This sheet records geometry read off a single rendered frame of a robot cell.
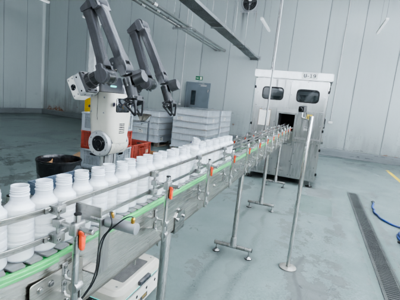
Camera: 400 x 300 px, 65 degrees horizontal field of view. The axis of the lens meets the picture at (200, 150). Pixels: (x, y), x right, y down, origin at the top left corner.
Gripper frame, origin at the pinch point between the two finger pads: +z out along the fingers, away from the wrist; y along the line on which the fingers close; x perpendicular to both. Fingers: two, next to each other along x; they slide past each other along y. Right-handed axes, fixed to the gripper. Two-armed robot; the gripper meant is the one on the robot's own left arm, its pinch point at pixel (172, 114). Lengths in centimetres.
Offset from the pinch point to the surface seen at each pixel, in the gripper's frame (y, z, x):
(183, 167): -61, 32, -19
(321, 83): 411, -27, -148
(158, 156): -84, 25, -18
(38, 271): -142, 42, -9
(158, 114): 615, -92, 247
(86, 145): 139, -14, 166
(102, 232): -128, 40, -18
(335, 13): 947, -282, -317
